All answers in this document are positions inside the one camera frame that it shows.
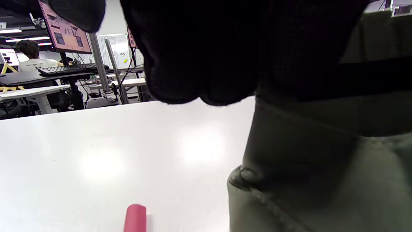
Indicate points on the olive green fabric pencil pouch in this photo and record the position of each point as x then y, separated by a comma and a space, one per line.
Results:
322, 167

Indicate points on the white standing desk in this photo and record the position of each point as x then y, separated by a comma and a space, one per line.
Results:
32, 91

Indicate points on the black curved standing desk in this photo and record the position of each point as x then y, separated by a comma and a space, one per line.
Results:
29, 77

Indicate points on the black keyboard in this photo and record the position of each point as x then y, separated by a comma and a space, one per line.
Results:
74, 69

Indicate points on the yellow wooden stand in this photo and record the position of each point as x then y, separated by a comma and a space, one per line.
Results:
8, 69

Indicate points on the red white twist pen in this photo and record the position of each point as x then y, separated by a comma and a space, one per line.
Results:
135, 219

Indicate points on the aluminium frame post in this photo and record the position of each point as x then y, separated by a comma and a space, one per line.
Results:
117, 74
98, 61

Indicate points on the person's left hand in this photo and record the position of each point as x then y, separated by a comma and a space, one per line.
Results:
209, 48

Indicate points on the computer monitor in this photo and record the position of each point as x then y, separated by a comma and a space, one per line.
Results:
64, 32

